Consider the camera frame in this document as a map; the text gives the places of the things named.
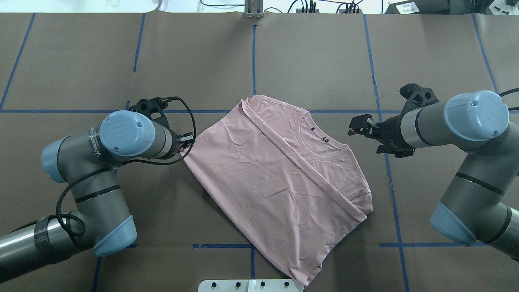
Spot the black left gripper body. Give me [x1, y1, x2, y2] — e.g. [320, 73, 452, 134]
[171, 131, 183, 157]

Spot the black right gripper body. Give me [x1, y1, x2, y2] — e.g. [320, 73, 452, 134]
[376, 115, 415, 158]

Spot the pink Snoopy t-shirt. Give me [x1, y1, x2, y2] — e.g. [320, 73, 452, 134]
[185, 95, 373, 287]

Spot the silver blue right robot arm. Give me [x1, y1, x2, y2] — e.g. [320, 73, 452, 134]
[348, 83, 519, 261]

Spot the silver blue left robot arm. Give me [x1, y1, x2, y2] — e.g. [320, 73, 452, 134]
[1, 110, 197, 283]

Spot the black box with label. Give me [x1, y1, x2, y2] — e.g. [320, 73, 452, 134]
[384, 0, 450, 15]

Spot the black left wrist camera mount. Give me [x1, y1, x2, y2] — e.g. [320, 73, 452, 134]
[129, 97, 169, 124]

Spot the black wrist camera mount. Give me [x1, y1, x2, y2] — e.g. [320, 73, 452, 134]
[399, 83, 440, 115]
[129, 97, 169, 124]

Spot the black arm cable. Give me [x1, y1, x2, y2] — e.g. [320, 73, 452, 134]
[56, 97, 197, 236]
[500, 87, 519, 111]

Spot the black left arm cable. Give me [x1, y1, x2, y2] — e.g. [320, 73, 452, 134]
[56, 97, 197, 236]

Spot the aluminium frame post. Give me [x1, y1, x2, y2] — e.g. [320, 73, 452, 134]
[244, 0, 264, 19]

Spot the white pedestal base plate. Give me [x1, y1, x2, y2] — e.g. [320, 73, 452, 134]
[198, 279, 305, 292]

